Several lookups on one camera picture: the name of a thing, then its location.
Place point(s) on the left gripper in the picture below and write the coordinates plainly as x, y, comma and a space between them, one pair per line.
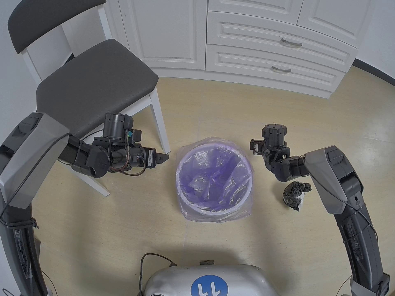
140, 157

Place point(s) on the purple plastic bag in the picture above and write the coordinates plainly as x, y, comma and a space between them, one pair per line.
213, 177

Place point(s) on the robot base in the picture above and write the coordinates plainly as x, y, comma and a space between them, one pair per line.
216, 276

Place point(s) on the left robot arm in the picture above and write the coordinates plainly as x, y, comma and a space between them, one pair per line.
34, 146

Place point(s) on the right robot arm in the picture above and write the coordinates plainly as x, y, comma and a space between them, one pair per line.
327, 171

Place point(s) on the white trash bin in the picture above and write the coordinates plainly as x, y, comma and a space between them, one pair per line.
213, 212

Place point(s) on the crumpled black plastic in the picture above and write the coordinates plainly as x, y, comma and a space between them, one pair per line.
293, 193

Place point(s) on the white chair grey cushions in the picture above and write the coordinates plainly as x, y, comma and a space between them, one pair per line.
92, 82

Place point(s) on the white wardrobe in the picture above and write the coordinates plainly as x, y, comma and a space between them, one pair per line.
172, 20

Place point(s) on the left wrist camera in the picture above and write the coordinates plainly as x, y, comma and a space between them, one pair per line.
135, 136

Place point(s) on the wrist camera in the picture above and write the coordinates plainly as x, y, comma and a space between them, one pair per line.
256, 146
135, 136

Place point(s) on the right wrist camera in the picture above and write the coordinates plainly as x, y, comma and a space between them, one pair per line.
256, 146

